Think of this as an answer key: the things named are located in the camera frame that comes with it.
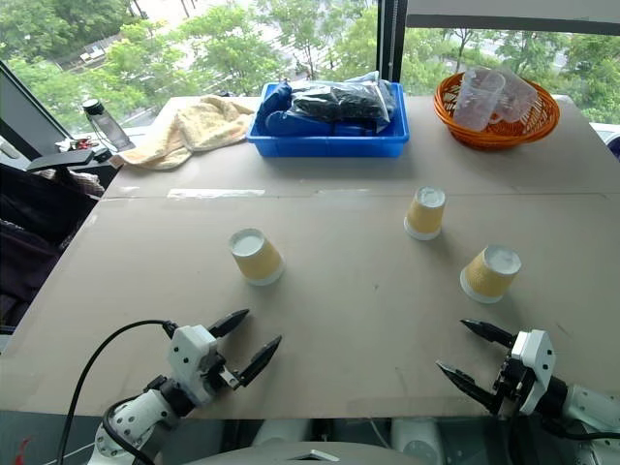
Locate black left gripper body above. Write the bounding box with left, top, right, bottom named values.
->
left=200, top=338, right=243, bottom=394

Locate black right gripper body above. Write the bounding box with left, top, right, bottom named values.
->
left=491, top=355, right=530, bottom=404

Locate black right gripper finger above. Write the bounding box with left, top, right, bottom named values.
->
left=435, top=359, right=506, bottom=417
left=459, top=318, right=517, bottom=350

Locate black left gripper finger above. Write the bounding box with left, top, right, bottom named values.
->
left=238, top=334, right=284, bottom=388
left=207, top=308, right=251, bottom=341

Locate yellow ribbed paper cup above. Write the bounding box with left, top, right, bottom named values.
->
left=228, top=228, right=287, bottom=288
left=458, top=244, right=523, bottom=305
left=402, top=185, right=448, bottom=242

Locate grey robot torso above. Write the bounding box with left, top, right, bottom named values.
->
left=185, top=418, right=485, bottom=465

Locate pale yellow towel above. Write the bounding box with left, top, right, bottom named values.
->
left=117, top=94, right=257, bottom=171

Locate orange woven basket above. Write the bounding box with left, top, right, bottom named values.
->
left=432, top=72, right=562, bottom=151

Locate blue plastic bin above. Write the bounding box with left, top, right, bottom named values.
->
left=246, top=80, right=411, bottom=159

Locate blue plastic bag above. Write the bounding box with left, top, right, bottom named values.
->
left=255, top=80, right=295, bottom=138

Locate dark chair with clothing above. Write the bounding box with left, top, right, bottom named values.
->
left=0, top=161, right=106, bottom=331

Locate clear plastic measuring cup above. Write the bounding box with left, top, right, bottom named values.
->
left=487, top=67, right=541, bottom=128
left=451, top=71, right=508, bottom=134

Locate clear water bottle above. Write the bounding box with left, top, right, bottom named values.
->
left=81, top=98, right=133, bottom=153

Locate black chair armrest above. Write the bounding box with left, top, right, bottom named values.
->
left=25, top=148, right=95, bottom=174

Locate clear bag with black contents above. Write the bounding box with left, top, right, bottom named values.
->
left=289, top=80, right=396, bottom=135

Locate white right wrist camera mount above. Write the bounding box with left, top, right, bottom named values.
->
left=510, top=329, right=555, bottom=417

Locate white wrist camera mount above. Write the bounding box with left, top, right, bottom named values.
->
left=510, top=329, right=555, bottom=417
left=167, top=325, right=220, bottom=406

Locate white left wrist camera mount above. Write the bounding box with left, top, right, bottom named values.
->
left=167, top=325, right=220, bottom=406

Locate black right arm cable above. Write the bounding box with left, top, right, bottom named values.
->
left=503, top=409, right=620, bottom=465

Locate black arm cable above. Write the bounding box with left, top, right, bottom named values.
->
left=503, top=409, right=620, bottom=465
left=56, top=319, right=176, bottom=465

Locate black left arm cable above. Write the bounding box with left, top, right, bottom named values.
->
left=56, top=319, right=176, bottom=465

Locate black window frame post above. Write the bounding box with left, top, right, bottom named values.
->
left=376, top=0, right=409, bottom=84

